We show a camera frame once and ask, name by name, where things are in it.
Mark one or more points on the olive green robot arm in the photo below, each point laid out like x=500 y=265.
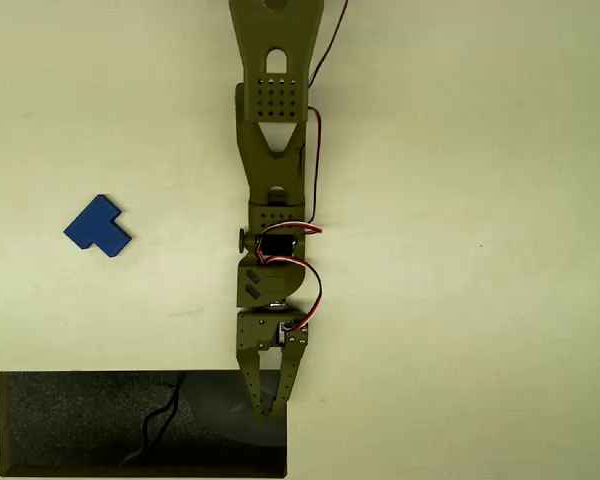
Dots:
x=275 y=165

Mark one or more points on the black box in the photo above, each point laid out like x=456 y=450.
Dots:
x=80 y=425

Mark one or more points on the blue T-shaped block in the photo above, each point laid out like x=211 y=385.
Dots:
x=97 y=227

